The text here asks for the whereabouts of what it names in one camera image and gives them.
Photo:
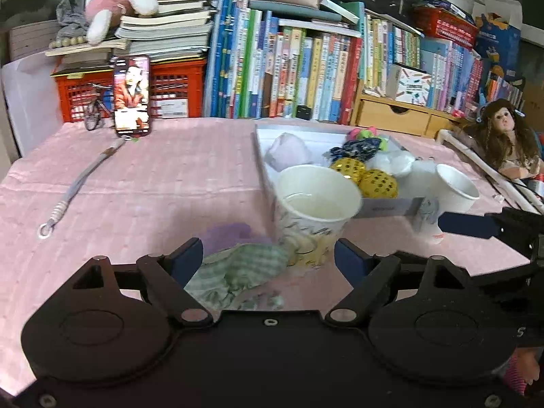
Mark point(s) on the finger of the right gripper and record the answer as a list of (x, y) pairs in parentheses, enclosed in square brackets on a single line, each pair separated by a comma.
[(469, 225)]

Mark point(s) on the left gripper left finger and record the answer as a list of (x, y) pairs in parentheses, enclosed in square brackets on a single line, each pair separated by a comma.
[(165, 277)]

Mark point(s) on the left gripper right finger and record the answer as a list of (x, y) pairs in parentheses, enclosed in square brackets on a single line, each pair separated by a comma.
[(369, 277)]

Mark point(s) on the green checked drawstring pouch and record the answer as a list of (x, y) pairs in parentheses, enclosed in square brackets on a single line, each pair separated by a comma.
[(225, 275)]

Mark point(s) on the gold sequin pillow bow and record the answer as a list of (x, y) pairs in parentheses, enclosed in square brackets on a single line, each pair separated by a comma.
[(374, 184)]

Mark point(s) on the white plush cat toy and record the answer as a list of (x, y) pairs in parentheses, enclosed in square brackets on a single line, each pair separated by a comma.
[(394, 163)]

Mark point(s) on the dark blue patterned pouch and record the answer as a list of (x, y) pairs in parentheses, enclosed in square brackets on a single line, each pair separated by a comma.
[(361, 149)]

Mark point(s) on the pink green scrunchie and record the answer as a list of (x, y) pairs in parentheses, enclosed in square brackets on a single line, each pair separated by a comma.
[(368, 133)]

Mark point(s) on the grey knitted soft hat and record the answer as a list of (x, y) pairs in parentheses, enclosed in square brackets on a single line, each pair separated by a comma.
[(287, 150)]

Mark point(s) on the white paper cup with drawing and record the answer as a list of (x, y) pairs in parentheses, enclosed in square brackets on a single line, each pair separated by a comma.
[(450, 190)]

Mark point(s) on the scribbled white paper cup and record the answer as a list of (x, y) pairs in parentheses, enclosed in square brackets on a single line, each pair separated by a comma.
[(312, 206)]

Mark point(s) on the long-haired doll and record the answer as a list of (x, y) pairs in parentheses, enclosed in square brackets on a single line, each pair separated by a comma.
[(506, 142)]

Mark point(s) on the pink striped tablecloth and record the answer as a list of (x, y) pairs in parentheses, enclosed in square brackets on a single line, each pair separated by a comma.
[(154, 194)]

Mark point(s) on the wooden drawer organizer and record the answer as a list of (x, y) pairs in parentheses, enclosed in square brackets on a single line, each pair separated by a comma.
[(400, 117)]

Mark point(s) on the white patterned label box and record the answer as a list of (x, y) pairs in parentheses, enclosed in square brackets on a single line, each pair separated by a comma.
[(408, 85)]

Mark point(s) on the small black box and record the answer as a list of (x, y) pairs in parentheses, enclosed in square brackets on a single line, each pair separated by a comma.
[(303, 112)]

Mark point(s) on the blue cardboard box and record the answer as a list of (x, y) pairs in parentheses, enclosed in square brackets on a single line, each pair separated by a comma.
[(498, 42)]

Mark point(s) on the red plastic crate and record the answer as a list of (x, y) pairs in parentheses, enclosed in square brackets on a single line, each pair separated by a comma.
[(168, 90)]

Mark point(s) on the miniature bicycle model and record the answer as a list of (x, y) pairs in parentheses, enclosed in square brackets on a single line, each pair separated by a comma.
[(100, 107)]

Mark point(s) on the smartphone on stand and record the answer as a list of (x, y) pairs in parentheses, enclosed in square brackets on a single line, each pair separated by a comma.
[(131, 96)]

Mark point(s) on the red basket on top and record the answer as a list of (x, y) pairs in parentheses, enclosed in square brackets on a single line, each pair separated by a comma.
[(441, 24)]

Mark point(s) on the row of upright books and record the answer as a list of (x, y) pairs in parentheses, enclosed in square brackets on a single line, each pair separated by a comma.
[(266, 57)]

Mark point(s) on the stack of books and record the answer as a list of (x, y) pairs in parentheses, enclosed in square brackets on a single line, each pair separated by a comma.
[(180, 30)]

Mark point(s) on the grey plush toy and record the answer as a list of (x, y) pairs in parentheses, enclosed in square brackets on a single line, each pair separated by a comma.
[(73, 25)]

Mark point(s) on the pink white plush toy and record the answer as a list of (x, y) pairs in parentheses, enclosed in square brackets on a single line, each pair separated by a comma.
[(104, 14)]

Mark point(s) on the white pipe frame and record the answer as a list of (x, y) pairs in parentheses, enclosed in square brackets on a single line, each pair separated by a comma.
[(525, 198)]

